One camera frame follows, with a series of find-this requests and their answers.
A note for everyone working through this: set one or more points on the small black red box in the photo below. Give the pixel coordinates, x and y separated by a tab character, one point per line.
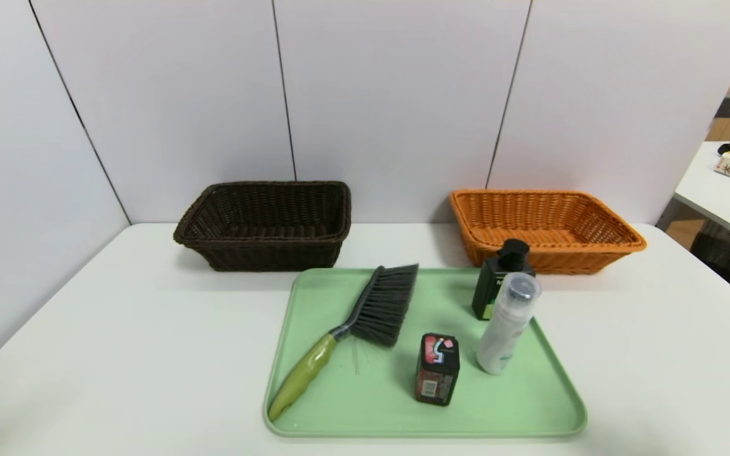
436	373

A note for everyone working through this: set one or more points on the dark brown wicker basket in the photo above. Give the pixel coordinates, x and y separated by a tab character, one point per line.
263	250

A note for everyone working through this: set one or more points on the orange wicker basket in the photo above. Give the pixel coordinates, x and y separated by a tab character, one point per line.
549	218

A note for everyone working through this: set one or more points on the light green plastic tray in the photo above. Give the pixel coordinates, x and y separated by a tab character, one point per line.
365	392

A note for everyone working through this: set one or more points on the dark green pump bottle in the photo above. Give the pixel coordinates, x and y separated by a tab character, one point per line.
488	291

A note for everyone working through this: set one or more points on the white bottle with clear cap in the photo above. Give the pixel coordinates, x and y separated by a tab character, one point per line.
504	335

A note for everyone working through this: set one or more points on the white side table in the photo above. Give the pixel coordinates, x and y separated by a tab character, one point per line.
720	196

